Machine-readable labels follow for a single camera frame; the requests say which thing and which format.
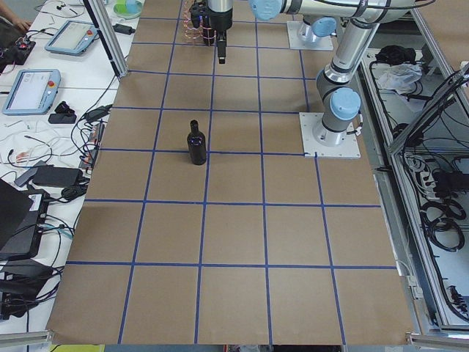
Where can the white power strip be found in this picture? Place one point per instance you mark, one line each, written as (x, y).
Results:
(422, 175)

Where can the small black box device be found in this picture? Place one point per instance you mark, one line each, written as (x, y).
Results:
(62, 119)

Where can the black laptop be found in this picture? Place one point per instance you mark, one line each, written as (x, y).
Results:
(22, 215)

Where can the blue teach pendant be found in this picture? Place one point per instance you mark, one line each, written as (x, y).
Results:
(73, 38)
(33, 92)

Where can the dark wine bottle in basket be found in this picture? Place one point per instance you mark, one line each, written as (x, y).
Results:
(208, 34)

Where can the copper wire wine basket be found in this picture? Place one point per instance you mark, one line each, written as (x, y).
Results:
(194, 14)

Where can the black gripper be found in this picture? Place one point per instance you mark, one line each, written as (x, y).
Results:
(220, 23)

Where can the aluminium frame post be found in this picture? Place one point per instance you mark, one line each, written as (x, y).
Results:
(99, 16)

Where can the blue teach pendant near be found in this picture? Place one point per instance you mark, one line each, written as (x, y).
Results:
(33, 92)

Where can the black power adapter brick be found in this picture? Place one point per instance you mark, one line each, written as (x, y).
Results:
(56, 176)

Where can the dark glass wine bottle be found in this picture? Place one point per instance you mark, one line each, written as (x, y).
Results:
(196, 144)

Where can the white crumpled cloth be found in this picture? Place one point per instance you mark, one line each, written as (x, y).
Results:
(401, 78)

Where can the blue teach pendant far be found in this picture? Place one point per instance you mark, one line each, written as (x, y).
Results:
(73, 38)

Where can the black cloth bundle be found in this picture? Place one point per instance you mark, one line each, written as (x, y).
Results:
(396, 55)

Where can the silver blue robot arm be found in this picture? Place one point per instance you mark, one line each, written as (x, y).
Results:
(315, 27)
(341, 104)

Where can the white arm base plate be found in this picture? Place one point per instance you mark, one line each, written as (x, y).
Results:
(295, 43)
(318, 142)

